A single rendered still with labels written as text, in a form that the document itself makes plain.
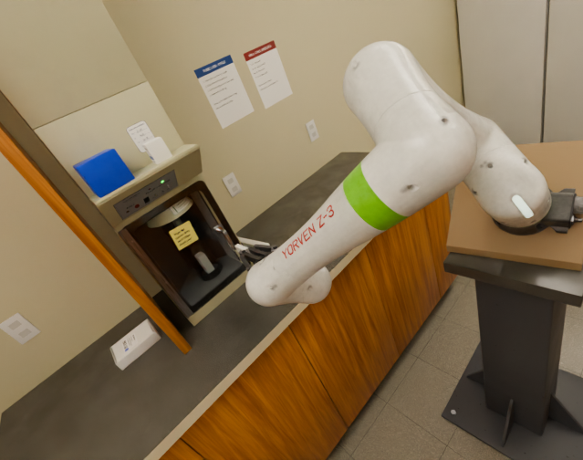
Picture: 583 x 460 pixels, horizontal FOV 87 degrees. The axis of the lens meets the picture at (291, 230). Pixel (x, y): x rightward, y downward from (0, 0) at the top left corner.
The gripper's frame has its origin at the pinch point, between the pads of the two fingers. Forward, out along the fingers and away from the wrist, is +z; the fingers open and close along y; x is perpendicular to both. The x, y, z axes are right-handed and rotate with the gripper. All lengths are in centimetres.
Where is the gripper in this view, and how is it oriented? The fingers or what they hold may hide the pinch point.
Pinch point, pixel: (243, 250)
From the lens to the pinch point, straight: 107.2
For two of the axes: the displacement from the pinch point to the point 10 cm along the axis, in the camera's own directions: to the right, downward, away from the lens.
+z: -6.2, -1.9, 7.6
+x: 3.5, 8.0, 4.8
